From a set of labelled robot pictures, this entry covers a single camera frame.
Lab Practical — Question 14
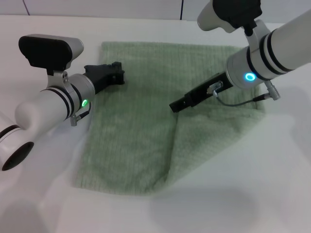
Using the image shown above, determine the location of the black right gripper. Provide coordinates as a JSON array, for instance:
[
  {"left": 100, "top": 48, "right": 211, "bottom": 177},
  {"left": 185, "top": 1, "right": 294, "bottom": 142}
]
[{"left": 169, "top": 71, "right": 234, "bottom": 114}]

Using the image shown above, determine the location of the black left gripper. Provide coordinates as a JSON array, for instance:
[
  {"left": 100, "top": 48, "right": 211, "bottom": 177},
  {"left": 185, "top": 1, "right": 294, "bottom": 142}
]
[{"left": 84, "top": 61, "right": 126, "bottom": 95}]

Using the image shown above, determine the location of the green ribbed towel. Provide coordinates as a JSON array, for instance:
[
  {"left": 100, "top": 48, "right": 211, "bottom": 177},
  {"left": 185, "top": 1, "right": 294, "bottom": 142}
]
[{"left": 72, "top": 41, "right": 267, "bottom": 196}]

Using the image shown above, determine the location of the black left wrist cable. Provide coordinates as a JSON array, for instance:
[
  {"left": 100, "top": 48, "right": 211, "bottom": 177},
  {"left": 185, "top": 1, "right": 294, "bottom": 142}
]
[{"left": 69, "top": 101, "right": 92, "bottom": 127}]

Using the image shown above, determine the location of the grey right wrist cable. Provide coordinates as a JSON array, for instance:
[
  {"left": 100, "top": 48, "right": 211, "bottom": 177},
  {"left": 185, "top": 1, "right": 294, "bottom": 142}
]
[{"left": 208, "top": 81, "right": 280, "bottom": 107}]

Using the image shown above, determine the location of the left wrist camera housing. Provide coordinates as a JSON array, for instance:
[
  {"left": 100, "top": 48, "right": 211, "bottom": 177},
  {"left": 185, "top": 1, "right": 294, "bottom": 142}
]
[{"left": 18, "top": 34, "right": 85, "bottom": 76}]

